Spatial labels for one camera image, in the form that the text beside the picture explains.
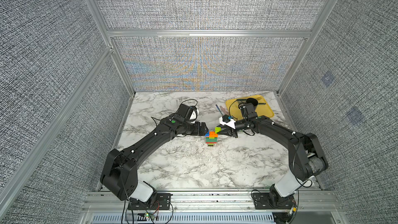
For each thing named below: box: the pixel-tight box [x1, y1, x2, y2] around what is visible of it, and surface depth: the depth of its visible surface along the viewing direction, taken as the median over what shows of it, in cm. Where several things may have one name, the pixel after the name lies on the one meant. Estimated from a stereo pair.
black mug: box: [246, 97, 259, 107], surface depth 105 cm
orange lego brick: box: [209, 131, 218, 138], surface depth 85 cm
